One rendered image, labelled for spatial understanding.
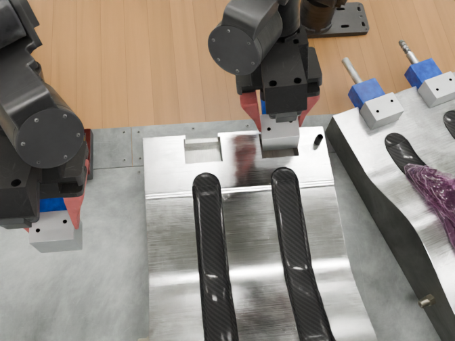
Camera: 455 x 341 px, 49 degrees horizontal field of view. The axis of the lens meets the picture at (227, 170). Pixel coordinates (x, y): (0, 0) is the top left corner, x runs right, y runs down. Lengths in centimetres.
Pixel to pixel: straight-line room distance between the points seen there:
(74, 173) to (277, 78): 23
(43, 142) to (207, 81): 48
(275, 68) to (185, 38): 41
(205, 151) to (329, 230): 21
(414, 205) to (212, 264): 29
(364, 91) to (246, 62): 35
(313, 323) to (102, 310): 29
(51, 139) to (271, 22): 24
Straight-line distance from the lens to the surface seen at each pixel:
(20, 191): 45
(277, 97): 52
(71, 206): 56
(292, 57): 55
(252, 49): 49
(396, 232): 76
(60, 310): 75
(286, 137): 66
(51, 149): 44
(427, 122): 84
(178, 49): 91
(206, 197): 68
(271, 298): 64
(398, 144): 81
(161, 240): 66
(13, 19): 47
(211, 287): 65
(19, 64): 46
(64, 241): 61
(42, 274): 77
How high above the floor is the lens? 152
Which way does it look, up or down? 66 degrees down
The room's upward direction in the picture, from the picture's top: 8 degrees clockwise
